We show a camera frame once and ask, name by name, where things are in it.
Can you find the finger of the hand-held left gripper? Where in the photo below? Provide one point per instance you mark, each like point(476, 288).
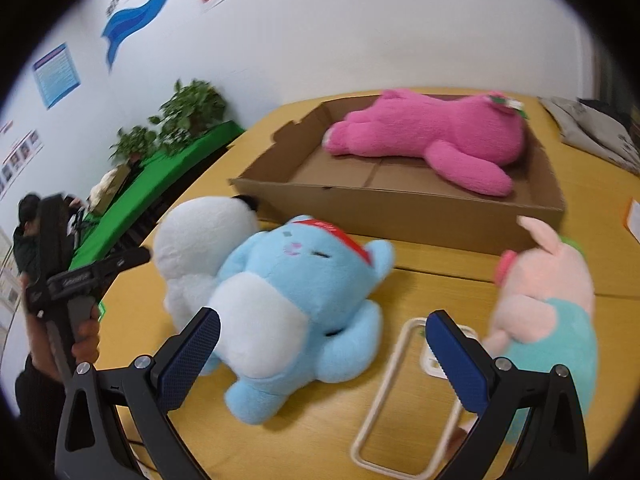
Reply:
point(122, 262)

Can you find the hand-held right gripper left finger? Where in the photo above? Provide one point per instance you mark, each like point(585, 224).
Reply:
point(190, 355)

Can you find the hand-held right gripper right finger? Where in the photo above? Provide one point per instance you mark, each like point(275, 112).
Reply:
point(457, 355)

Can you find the white plush toy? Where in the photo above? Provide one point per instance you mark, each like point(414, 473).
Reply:
point(195, 240)

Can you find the cream plastic frame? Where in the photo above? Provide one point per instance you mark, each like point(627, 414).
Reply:
point(383, 385)

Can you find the pink pig plush teal clothes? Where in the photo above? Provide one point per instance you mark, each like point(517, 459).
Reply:
point(545, 285)

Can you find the blue plush toy red headband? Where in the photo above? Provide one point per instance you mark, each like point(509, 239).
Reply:
point(300, 280)

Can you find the brown cardboard box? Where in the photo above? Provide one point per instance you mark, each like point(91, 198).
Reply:
point(400, 215)

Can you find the magenta bear plush toy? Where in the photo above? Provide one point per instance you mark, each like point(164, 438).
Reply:
point(425, 125)

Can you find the person's left forearm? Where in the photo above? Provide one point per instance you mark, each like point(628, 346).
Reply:
point(37, 390)

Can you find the person's left hand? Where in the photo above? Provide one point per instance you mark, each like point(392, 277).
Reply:
point(87, 335)

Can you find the brown paper bag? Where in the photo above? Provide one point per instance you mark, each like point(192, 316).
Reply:
point(110, 187)

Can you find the green table cover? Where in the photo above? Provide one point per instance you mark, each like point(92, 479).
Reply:
point(150, 175)

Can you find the small potted green plant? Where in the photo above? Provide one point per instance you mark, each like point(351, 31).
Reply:
point(135, 142)

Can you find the large potted green plant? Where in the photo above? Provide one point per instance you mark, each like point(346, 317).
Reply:
point(192, 110)

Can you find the white pouch orange edge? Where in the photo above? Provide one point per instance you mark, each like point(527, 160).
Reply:
point(634, 220)

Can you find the beige printed tote bag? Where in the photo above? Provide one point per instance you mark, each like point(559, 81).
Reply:
point(595, 130)

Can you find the dark glass cabinet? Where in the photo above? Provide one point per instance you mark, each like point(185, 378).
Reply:
point(617, 80)

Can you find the photo wall notice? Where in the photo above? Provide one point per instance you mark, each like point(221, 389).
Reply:
point(20, 160)

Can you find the blue framed wall notice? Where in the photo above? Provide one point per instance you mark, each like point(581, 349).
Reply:
point(56, 75)

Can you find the blue wave wall decal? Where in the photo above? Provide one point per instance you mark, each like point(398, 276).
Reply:
point(135, 15)

